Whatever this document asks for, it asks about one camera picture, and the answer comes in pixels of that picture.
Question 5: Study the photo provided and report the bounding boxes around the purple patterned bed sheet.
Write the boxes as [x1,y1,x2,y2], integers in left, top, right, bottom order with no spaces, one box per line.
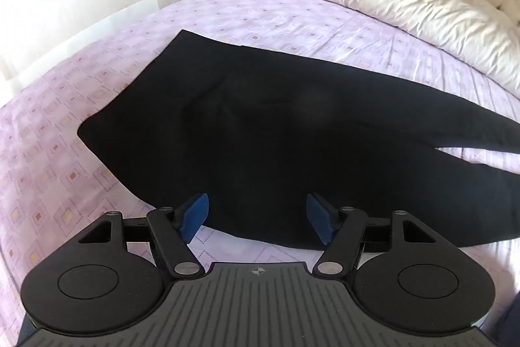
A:
[0,0,520,347]

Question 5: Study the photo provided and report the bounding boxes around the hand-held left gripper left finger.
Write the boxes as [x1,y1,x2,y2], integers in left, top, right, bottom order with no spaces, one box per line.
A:
[77,193,210,278]

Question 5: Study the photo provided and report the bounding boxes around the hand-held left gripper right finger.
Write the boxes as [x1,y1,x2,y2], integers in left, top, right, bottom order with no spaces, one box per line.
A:
[306,192,437,276]

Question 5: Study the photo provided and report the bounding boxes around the black pants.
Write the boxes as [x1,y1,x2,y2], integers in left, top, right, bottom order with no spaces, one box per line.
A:
[77,29,520,250]

